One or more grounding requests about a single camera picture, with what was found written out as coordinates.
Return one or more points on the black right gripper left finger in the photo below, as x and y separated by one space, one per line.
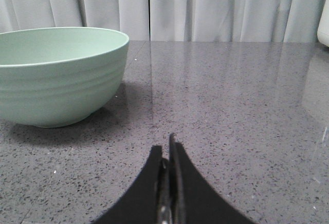
147 199

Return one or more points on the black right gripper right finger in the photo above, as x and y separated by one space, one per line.
193 199

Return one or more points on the green ribbed bowl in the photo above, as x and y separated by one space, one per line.
53 77

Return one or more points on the white curtain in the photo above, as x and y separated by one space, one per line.
174 20

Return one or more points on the white object at table edge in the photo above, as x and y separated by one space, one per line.
322 32

